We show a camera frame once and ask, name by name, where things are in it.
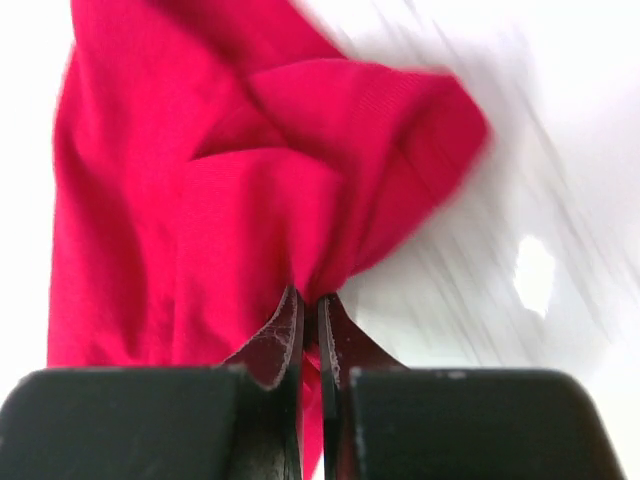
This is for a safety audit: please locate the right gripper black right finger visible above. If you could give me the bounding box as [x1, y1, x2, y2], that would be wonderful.
[317, 295, 623, 479]

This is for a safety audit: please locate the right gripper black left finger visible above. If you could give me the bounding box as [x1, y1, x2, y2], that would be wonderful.
[1, 289, 304, 479]

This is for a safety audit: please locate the red t shirt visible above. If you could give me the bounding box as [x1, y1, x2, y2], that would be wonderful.
[47, 0, 496, 480]

